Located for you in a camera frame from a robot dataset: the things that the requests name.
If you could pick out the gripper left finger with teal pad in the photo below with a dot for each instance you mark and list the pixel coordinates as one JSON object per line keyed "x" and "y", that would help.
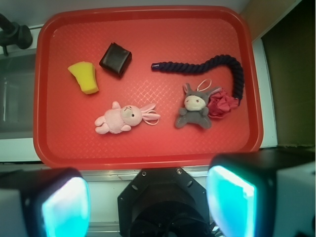
{"x": 44, "y": 203}

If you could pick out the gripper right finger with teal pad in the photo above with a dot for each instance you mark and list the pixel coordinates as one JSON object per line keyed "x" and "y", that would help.
{"x": 268, "y": 193}

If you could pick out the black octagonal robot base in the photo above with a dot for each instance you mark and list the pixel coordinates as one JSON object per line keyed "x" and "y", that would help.
{"x": 164, "y": 202}

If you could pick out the black box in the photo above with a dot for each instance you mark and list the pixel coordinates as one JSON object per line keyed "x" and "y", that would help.
{"x": 116, "y": 59}

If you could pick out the crumpled pink cloth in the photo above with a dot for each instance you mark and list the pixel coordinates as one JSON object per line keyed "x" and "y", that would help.
{"x": 221, "y": 104}

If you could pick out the grey plush bunny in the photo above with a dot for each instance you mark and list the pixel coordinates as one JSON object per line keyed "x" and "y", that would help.
{"x": 195, "y": 109}

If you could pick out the pink plush bunny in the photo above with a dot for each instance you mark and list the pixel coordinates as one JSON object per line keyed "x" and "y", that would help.
{"x": 120, "y": 119}

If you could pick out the yellow sponge wedge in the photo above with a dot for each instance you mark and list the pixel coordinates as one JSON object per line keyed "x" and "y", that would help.
{"x": 84, "y": 73}

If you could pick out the red plastic tray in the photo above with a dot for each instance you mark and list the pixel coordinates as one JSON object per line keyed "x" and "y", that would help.
{"x": 64, "y": 130}

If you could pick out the black clamp mount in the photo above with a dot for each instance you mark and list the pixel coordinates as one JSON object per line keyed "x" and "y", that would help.
{"x": 11, "y": 33}

